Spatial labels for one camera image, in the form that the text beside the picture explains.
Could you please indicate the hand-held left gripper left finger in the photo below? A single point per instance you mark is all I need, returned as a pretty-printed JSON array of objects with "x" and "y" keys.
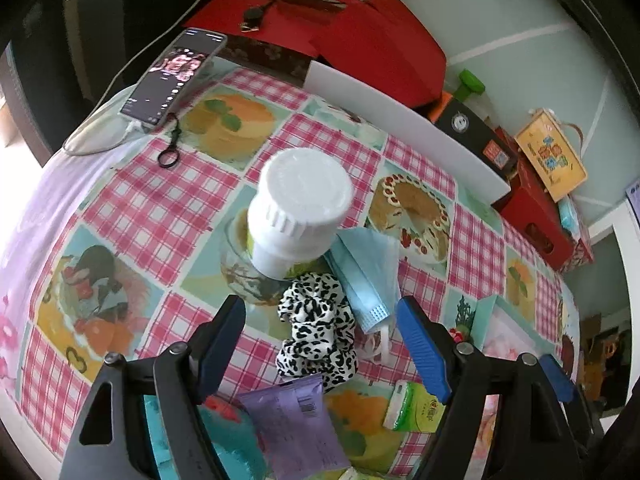
[{"x": 220, "y": 350}]

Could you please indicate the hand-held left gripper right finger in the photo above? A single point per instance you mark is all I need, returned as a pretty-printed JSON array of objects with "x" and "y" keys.
[{"x": 422, "y": 350}]

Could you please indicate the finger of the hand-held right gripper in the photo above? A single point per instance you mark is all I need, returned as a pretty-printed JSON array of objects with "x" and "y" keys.
[{"x": 557, "y": 380}]

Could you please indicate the green tissue packet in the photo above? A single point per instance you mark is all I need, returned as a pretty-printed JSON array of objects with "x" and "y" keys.
[{"x": 415, "y": 407}]

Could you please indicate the white tray with teal rim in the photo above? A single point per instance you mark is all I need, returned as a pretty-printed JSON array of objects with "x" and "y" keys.
[{"x": 487, "y": 310}]

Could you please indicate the blue face mask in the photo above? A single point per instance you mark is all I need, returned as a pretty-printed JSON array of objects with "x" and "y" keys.
[{"x": 365, "y": 270}]

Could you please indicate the leopard print scrunchie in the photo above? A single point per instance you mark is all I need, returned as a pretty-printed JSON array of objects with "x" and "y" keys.
[{"x": 315, "y": 320}]

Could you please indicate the teal plastic toy box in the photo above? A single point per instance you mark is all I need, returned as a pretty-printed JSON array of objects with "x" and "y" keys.
[{"x": 235, "y": 440}]

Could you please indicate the purple foil packet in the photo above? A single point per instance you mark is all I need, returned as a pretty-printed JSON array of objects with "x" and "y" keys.
[{"x": 295, "y": 425}]

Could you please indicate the red patterned box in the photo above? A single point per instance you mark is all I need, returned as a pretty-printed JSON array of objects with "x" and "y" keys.
[{"x": 580, "y": 255}]

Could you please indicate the pink checked picture tablecloth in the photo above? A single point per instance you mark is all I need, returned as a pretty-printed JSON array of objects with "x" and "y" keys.
[{"x": 165, "y": 200}]

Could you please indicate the pack of blue masks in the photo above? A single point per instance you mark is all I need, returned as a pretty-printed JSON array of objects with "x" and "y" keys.
[{"x": 570, "y": 217}]

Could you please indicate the red cardboard box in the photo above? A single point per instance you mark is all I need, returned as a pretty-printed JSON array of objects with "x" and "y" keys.
[{"x": 535, "y": 215}]

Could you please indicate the white plastic bottle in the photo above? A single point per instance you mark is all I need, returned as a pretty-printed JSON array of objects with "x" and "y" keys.
[{"x": 300, "y": 195}]

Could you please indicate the black carton box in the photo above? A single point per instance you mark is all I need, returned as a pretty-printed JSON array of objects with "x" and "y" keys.
[{"x": 475, "y": 132}]

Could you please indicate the white board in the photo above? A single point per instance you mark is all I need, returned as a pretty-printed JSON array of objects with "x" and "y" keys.
[{"x": 400, "y": 120}]

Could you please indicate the orange box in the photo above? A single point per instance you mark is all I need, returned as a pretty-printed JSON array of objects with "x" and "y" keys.
[{"x": 442, "y": 107}]

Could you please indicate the green capped bottle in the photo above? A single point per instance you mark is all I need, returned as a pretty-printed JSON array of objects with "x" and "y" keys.
[{"x": 471, "y": 81}]

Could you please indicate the smartphone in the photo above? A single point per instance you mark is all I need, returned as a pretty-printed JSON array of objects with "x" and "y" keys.
[{"x": 170, "y": 80}]

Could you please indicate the dark floral box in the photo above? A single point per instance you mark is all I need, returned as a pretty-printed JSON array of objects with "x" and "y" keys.
[{"x": 265, "y": 57}]

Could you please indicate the large red gift box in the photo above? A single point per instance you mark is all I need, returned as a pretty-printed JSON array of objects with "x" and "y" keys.
[{"x": 385, "y": 50}]

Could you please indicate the black key fob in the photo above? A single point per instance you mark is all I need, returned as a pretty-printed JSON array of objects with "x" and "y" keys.
[{"x": 252, "y": 19}]

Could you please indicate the flat red gift box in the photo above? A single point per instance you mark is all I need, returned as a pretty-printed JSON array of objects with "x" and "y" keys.
[{"x": 280, "y": 20}]

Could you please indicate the black cabinet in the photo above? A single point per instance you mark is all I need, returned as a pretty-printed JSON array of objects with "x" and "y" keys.
[{"x": 40, "y": 60}]

